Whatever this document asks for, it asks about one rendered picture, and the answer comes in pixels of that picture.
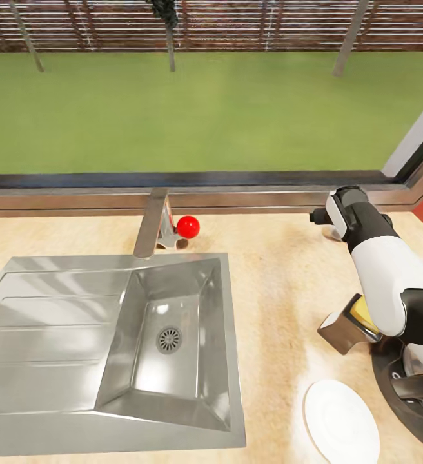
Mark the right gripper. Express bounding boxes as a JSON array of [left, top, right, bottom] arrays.
[[309, 207, 333, 225]]

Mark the bottle of coffee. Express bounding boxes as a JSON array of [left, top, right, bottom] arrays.
[[317, 293, 384, 356]]

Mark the coffee cup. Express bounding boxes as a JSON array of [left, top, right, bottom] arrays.
[[330, 225, 341, 240]]

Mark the saucer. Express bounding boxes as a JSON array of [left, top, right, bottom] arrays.
[[305, 380, 380, 464]]

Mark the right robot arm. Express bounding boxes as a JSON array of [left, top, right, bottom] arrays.
[[309, 186, 423, 364]]

